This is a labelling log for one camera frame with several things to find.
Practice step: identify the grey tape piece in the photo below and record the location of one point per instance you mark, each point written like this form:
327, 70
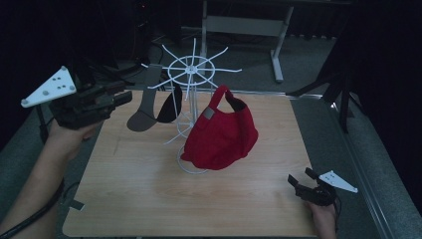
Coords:
77, 205

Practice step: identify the red baseball cap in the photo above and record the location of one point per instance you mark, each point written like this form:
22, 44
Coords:
222, 139

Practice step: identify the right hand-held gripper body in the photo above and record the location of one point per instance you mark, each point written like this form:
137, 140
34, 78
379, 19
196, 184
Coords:
318, 195

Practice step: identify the person's right hand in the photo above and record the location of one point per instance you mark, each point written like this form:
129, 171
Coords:
323, 220

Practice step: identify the person's left hand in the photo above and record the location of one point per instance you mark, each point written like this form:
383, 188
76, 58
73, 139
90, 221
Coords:
66, 139

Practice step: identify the grey sun visor hat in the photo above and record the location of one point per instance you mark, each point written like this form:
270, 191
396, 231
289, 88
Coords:
141, 121

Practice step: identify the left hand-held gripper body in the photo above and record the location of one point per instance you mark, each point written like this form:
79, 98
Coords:
79, 109

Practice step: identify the white metal desk frame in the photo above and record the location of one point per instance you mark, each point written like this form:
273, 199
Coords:
247, 26

